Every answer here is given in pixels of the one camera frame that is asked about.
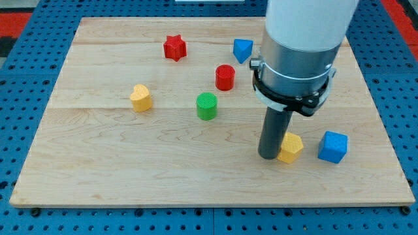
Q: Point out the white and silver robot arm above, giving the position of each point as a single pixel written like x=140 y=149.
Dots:
x=300 y=43

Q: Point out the yellow heart block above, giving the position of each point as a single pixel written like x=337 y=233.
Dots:
x=141 y=98

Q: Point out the green cylinder block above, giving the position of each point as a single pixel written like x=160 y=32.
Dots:
x=206 y=106

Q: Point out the red cylinder block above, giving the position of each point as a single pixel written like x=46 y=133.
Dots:
x=224 y=77

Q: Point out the light wooden board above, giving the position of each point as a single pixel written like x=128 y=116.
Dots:
x=92 y=150

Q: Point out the dark grey cylindrical pointer rod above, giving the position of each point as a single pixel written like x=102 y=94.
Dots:
x=274 y=128

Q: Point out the blue triangle block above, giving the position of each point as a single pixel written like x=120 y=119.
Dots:
x=242 y=49

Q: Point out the red star block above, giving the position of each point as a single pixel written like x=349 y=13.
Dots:
x=175 y=47

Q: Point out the yellow hexagon block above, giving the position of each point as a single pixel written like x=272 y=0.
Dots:
x=291 y=148

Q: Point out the blue cube block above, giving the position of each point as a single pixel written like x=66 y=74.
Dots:
x=332 y=147

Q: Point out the black clamp ring bracket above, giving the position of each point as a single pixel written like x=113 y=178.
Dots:
x=305 y=105

